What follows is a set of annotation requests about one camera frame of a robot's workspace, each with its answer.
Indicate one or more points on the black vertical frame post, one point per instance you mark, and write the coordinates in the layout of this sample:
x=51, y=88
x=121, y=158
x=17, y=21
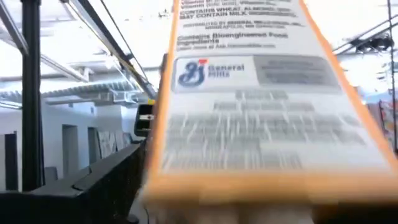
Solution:
x=31, y=93

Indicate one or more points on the black diagonal frame beam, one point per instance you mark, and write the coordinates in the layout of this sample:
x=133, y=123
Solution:
x=102, y=34

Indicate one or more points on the grey slanted frame beam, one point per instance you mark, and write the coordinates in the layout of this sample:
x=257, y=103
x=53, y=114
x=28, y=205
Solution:
x=12, y=28

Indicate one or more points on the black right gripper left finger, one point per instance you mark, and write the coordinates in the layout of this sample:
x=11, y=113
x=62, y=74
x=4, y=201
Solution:
x=93, y=193

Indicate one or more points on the long black camera cluster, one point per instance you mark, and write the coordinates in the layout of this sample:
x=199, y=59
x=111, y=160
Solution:
x=373, y=43

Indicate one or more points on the yellow raisin bran cereal box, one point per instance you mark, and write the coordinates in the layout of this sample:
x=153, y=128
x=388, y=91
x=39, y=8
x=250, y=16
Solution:
x=264, y=109

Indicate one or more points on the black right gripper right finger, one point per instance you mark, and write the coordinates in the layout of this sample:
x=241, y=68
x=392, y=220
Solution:
x=357, y=215

